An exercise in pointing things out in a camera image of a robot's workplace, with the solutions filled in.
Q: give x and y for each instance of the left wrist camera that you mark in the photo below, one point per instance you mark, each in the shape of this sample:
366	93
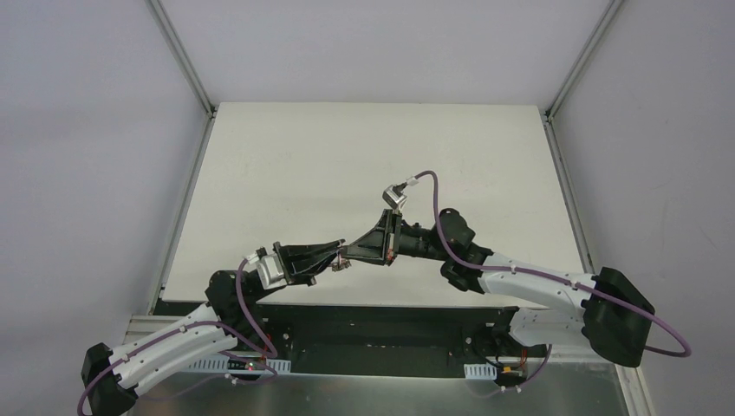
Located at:
269	268

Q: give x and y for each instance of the left white cable duct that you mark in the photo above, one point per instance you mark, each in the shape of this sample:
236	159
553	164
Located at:
217	364

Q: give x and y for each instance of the white cable duct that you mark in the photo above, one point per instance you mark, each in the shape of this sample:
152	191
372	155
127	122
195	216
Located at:
217	364
480	372

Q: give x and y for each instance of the left aluminium frame rail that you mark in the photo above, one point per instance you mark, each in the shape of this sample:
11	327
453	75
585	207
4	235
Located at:
155	122

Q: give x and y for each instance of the right aluminium frame rail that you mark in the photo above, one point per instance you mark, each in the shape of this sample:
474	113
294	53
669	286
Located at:
627	135

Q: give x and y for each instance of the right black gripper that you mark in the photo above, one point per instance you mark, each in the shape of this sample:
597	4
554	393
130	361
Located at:
392	237

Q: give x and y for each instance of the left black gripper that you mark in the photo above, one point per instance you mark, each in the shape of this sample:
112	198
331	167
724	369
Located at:
291	278

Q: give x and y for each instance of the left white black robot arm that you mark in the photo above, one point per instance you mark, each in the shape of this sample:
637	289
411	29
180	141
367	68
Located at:
115	378

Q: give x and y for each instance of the right white cable duct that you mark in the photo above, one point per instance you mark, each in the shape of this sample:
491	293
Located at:
480	372

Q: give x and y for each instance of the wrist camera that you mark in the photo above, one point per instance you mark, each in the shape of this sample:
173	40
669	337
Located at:
395	197
269	268

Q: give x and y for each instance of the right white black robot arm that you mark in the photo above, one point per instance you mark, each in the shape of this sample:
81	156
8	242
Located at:
577	309

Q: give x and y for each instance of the front steel sheet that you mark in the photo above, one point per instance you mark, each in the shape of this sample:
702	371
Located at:
554	393

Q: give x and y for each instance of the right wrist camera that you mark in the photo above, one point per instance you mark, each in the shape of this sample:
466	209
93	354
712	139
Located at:
395	197

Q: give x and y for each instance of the aluminium frame rail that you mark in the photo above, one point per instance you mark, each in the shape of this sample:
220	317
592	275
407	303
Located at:
627	135
155	122

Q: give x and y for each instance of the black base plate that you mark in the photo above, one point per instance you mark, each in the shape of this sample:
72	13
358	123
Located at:
390	341

